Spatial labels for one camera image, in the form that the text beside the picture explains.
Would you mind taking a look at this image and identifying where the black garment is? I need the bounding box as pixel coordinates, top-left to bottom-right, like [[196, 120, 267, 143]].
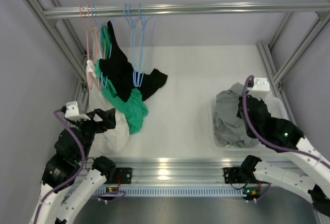
[[98, 21, 168, 102]]

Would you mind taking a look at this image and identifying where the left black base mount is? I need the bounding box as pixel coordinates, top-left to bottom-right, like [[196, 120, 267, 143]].
[[112, 167, 133, 184]]

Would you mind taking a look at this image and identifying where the gray tank top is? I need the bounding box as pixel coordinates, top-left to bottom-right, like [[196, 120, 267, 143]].
[[214, 120, 259, 148], [214, 83, 245, 131]]

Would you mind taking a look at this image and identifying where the front aluminium rail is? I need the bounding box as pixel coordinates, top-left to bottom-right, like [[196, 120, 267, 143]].
[[74, 156, 310, 186]]

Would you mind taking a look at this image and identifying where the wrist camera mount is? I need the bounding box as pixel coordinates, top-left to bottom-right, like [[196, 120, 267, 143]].
[[247, 77, 270, 100], [64, 101, 91, 121]]

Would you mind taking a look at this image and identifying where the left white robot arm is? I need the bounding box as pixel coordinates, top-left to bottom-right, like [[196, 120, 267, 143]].
[[30, 108, 117, 223]]

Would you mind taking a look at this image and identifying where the blue wire hanger with green garment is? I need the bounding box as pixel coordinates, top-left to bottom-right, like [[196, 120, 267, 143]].
[[90, 4, 113, 88]]

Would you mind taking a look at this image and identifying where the clear plastic basket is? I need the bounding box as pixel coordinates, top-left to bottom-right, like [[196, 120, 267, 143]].
[[208, 95, 289, 153]]

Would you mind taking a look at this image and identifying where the large white garment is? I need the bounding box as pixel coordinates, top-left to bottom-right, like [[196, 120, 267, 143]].
[[86, 60, 129, 155]]

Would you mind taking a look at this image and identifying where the aluminium hanging rail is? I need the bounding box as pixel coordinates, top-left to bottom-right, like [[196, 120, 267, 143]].
[[43, 0, 329, 20]]

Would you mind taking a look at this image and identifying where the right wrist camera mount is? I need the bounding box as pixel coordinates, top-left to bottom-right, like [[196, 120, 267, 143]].
[[247, 77, 270, 100]]

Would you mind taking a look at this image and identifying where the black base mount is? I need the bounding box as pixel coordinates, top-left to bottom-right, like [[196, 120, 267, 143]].
[[223, 167, 246, 184], [112, 167, 133, 184]]

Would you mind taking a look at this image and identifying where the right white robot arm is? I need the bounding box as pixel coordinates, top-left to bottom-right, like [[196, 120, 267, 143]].
[[237, 95, 329, 216]]

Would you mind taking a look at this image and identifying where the green garment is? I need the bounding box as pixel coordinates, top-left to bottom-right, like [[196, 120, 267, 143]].
[[94, 25, 150, 135]]

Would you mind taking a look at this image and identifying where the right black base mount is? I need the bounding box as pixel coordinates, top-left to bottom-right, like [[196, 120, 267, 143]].
[[223, 167, 246, 184]]

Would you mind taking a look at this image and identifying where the perforated cable duct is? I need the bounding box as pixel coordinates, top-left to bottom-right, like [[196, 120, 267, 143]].
[[65, 185, 248, 197]]

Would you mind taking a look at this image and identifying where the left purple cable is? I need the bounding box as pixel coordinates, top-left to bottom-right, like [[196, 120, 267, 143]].
[[32, 107, 127, 224]]

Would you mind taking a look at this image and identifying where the light blue wire hanger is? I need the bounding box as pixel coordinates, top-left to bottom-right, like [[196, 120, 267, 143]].
[[124, 3, 138, 87]]

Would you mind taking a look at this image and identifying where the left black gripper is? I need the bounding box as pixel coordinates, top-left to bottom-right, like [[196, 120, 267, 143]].
[[72, 107, 116, 161]]

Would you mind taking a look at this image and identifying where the pink wire hanger outer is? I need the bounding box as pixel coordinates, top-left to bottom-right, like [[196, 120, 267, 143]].
[[79, 5, 94, 90]]

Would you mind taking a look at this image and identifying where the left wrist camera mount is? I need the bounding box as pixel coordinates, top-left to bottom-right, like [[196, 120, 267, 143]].
[[64, 101, 91, 121]]

